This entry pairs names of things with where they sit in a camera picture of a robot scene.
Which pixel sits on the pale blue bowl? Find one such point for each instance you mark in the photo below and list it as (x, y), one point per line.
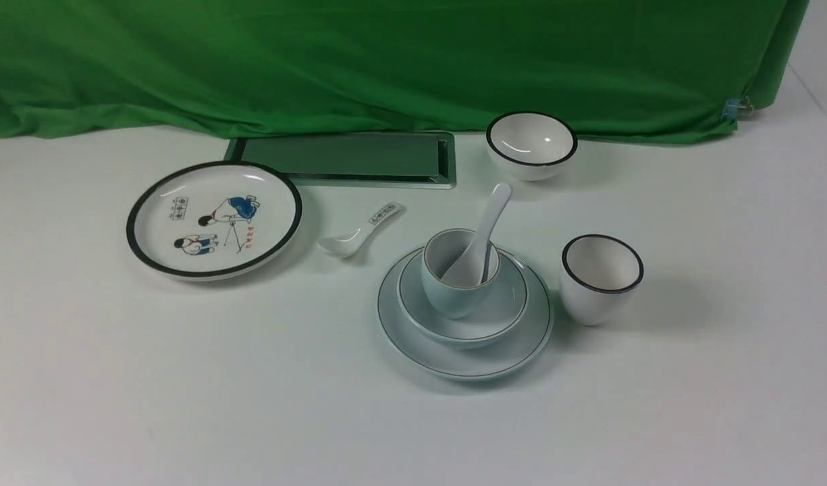
(491, 320)

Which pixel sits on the plain white ceramic spoon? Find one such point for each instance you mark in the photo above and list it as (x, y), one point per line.
(471, 268)

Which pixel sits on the pale blue cup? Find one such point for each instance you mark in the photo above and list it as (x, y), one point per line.
(439, 254)

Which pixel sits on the blue binder clip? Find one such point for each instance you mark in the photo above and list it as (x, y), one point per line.
(737, 109)

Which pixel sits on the white cup black rim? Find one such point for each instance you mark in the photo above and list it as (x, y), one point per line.
(599, 275)

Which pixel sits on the green cloth backdrop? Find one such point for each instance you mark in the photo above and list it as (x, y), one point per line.
(663, 72)

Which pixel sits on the white bowl black rim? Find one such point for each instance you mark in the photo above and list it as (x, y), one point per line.
(530, 147)

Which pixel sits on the pale blue plate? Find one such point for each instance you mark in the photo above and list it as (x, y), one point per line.
(511, 353)

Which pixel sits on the white spoon with label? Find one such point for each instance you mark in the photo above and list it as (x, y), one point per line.
(344, 246)

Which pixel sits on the illustrated plate black rim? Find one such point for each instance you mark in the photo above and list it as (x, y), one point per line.
(214, 221)

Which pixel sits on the metal table cable hatch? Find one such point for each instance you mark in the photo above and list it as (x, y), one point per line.
(423, 160)

